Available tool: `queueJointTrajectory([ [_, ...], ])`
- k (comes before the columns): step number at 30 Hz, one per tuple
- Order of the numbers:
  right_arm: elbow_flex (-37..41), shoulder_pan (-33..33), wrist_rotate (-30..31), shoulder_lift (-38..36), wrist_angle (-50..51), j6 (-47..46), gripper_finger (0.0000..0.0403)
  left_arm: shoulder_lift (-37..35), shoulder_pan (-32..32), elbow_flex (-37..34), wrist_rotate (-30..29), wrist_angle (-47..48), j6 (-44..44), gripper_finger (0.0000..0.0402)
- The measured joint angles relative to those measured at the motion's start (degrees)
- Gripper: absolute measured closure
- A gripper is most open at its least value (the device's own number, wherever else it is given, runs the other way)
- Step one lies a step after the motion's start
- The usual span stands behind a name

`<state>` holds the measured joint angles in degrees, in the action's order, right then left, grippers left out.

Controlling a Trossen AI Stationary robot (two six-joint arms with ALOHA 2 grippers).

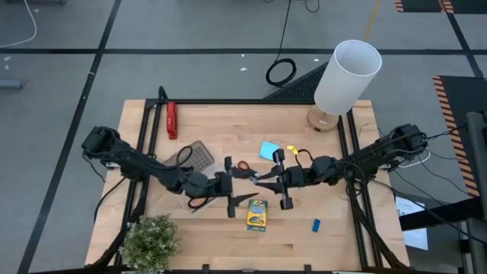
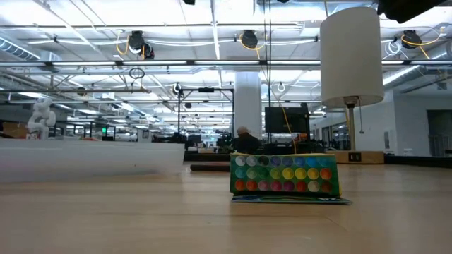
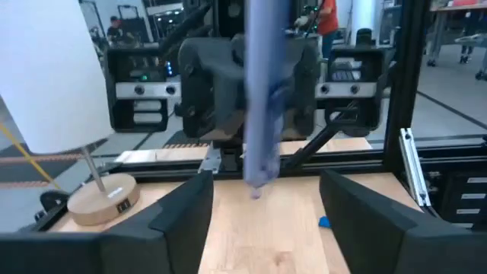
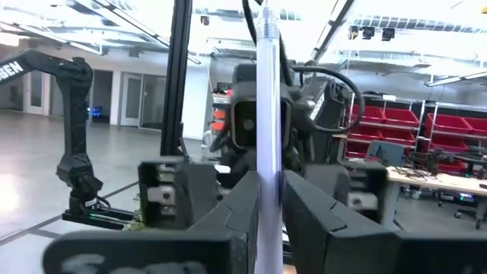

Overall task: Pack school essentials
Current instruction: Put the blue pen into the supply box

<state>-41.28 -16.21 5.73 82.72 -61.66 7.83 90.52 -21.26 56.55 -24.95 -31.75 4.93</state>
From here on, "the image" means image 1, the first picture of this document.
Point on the black stand beam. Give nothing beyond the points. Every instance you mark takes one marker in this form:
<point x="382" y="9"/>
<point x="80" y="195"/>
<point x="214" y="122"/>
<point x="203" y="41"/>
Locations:
<point x="437" y="217"/>

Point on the white paper sheet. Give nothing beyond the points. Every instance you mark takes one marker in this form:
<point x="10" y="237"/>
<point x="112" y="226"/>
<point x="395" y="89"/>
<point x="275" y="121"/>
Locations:
<point x="416" y="237"/>

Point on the blue sticky note pad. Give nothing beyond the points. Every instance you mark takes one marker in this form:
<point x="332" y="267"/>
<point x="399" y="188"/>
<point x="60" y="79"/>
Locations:
<point x="268" y="150"/>

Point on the black perforated floor mat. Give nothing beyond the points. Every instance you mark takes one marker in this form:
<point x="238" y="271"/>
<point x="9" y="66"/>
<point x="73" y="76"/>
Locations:
<point x="300" y="89"/>

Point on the potted artificial plant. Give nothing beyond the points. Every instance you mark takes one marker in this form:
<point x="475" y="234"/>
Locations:
<point x="150" y="243"/>

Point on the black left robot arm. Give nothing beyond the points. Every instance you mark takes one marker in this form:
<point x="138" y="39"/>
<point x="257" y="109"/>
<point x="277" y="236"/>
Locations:
<point x="133" y="165"/>

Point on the grey floor bar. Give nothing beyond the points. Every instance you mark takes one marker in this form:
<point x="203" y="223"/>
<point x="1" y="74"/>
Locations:
<point x="9" y="84"/>

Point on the white shade wooden table lamp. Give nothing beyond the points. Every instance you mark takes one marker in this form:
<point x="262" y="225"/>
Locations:
<point x="346" y="80"/>

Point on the red stapler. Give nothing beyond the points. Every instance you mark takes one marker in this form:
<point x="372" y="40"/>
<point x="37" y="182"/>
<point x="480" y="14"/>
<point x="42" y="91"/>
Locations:
<point x="172" y="122"/>

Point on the black mat with striped edge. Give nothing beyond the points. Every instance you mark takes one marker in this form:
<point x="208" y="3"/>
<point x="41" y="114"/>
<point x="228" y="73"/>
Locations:
<point x="418" y="5"/>
<point x="464" y="95"/>

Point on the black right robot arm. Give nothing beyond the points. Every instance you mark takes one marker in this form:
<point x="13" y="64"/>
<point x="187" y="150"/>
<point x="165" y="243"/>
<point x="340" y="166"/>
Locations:
<point x="380" y="152"/>

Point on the black metal table frame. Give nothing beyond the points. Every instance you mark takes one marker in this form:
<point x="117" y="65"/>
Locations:
<point x="228" y="101"/>

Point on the blue eraser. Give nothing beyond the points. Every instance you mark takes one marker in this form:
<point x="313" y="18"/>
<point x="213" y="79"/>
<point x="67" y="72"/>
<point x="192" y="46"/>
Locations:
<point x="316" y="226"/>

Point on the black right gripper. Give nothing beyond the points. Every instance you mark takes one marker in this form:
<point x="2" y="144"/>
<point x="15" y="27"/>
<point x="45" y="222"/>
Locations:
<point x="293" y="177"/>

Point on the yellow green crayon box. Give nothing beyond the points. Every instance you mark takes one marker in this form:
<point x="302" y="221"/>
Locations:
<point x="257" y="215"/>

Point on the black frame clamp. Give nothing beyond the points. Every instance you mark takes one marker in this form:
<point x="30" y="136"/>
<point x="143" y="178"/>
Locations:
<point x="205" y="269"/>
<point x="307" y="269"/>

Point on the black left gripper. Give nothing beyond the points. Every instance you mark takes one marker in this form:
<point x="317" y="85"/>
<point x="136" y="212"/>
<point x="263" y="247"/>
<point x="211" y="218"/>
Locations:
<point x="224" y="184"/>

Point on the grey metal post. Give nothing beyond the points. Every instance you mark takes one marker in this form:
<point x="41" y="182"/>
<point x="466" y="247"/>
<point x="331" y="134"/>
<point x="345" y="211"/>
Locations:
<point x="477" y="171"/>

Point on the clear plastic pencil case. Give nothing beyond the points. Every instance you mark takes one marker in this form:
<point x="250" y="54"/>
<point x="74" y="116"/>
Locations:
<point x="199" y="158"/>

